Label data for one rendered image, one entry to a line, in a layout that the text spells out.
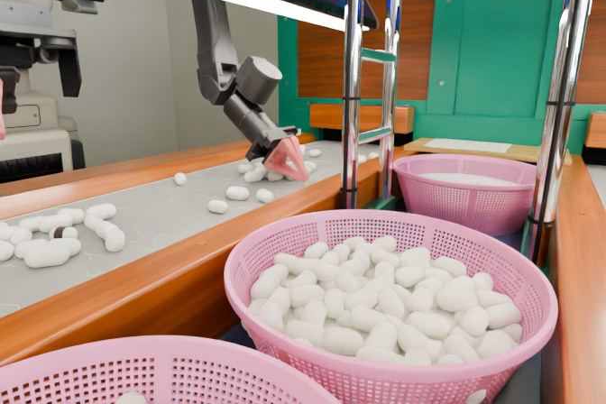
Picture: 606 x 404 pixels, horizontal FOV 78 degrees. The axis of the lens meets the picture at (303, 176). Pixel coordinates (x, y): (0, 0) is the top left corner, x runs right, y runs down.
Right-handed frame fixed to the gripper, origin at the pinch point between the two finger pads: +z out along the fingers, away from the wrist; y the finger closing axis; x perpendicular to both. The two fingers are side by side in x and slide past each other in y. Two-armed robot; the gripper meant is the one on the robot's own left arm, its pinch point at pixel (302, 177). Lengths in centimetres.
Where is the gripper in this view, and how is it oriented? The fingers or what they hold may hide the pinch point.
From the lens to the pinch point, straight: 65.5
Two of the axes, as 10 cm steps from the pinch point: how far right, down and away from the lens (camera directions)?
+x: -5.4, 6.7, 5.1
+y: 5.3, -2.0, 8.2
